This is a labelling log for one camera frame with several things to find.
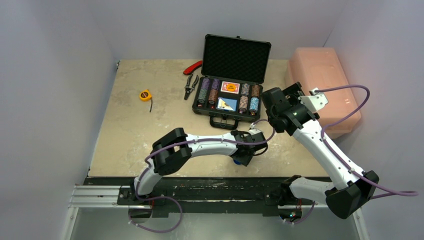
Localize black poker set case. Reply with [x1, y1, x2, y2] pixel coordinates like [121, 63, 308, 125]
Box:
[192, 34, 272, 130]

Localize brown poker chip stack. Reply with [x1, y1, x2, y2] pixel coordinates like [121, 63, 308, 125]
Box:
[251, 84, 261, 98]

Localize orange big blind button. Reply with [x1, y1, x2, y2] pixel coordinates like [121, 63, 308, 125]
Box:
[225, 84, 237, 92]

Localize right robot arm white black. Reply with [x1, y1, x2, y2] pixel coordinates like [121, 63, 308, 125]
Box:
[261, 82, 380, 219]

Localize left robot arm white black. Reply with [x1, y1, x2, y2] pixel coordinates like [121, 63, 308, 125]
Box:
[129, 127, 268, 205]

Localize light blue chip stack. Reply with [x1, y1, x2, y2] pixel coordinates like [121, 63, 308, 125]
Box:
[249, 97, 259, 113]

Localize tan chip stack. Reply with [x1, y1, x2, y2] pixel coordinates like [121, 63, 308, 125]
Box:
[238, 83, 250, 112]

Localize pink plastic storage box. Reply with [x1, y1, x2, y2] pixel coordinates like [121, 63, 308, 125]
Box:
[284, 47, 359, 127]

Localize blue card deck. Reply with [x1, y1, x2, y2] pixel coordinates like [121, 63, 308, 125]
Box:
[216, 97, 238, 112]

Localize red card deck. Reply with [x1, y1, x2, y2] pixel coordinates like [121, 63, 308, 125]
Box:
[220, 81, 240, 94]

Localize orange purple chip stack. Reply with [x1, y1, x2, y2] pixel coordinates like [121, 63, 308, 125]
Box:
[208, 78, 220, 105]

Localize green purple chip stack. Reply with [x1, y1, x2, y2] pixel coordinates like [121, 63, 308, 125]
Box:
[197, 78, 210, 104]

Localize black pliers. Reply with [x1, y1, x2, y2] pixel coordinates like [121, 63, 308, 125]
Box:
[183, 74, 199, 100]

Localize yellow tape measure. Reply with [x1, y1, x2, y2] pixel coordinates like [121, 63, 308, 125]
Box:
[138, 89, 153, 113]

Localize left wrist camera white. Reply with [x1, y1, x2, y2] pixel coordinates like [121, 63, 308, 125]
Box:
[248, 122, 263, 135]

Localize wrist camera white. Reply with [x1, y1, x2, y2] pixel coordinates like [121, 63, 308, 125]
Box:
[248, 122, 263, 135]
[297, 87, 329, 113]

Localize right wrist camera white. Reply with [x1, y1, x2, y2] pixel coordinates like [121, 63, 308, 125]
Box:
[297, 87, 329, 113]

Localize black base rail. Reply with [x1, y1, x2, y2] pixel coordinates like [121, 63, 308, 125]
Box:
[83, 177, 312, 219]

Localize red handled knife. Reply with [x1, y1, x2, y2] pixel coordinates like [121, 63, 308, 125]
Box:
[183, 60, 203, 76]

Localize aluminium frame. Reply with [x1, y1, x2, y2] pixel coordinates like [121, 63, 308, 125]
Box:
[59, 185, 370, 240]

